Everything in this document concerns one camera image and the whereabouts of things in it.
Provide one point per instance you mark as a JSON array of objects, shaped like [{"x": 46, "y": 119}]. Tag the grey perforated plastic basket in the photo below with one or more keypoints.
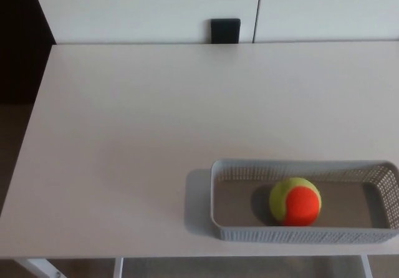
[{"x": 311, "y": 236}]

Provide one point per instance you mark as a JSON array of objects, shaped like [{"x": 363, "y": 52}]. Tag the black wall socket plate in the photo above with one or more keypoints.
[{"x": 225, "y": 31}]

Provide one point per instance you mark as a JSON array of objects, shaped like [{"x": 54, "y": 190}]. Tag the white table leg frame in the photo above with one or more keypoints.
[{"x": 40, "y": 267}]

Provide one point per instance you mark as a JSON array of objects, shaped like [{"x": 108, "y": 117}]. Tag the orange and yellow tennis ball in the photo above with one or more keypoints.
[{"x": 299, "y": 204}]

